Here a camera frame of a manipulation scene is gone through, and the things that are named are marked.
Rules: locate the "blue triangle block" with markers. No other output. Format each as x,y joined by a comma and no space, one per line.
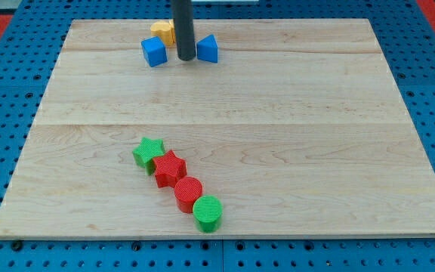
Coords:
207,49

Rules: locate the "red star block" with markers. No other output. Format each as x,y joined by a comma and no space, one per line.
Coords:
169,169

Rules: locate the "red cylinder block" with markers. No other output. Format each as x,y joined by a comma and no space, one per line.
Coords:
186,191

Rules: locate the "green star block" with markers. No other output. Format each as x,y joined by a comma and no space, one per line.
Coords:
146,151

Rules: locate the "green cylinder block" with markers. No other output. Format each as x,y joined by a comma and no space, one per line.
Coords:
207,212

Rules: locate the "wooden board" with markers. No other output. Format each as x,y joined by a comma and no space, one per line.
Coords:
299,129

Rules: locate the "blue cube block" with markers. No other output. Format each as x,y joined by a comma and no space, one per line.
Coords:
154,51

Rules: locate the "yellow heart block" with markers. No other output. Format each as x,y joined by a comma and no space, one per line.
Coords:
164,29

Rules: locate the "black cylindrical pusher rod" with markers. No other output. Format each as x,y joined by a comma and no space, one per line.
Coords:
182,13

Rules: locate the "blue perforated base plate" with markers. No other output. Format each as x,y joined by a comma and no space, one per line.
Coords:
28,53

